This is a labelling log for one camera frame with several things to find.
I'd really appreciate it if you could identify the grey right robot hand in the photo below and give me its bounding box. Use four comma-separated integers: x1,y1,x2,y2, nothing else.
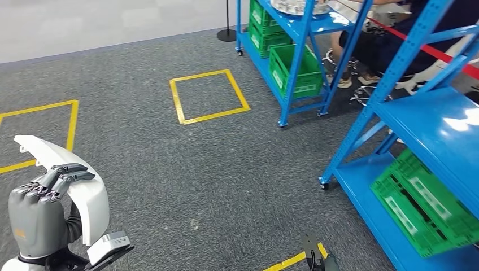
321,255,342,271

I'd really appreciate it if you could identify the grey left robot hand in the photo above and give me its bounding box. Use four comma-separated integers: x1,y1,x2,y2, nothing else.
8,163,96,260

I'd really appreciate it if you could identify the white curved plastic part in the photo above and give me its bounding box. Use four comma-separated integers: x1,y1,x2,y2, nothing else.
14,135,110,247

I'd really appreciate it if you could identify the blue metal shelf rack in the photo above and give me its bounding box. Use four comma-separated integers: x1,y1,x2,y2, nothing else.
319,0,479,271
234,0,374,129

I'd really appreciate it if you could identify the silver plastic part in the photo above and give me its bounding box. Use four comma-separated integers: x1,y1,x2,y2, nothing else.
269,0,332,16

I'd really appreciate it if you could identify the yellow floor tape square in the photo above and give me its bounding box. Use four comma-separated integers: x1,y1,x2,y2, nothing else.
0,99,80,175
169,68,251,125

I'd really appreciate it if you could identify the chrome chair base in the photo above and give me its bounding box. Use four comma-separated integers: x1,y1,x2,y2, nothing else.
349,85,394,108

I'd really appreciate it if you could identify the person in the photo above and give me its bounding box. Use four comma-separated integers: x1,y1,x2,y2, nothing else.
324,0,479,90

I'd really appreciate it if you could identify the red barrier belt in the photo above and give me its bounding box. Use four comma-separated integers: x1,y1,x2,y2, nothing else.
365,16,479,81

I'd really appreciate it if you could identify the white stand panel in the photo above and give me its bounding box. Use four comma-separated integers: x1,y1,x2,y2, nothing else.
394,33,479,94

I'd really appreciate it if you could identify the black post with round base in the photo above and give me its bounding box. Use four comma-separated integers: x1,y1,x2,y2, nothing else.
216,0,238,42

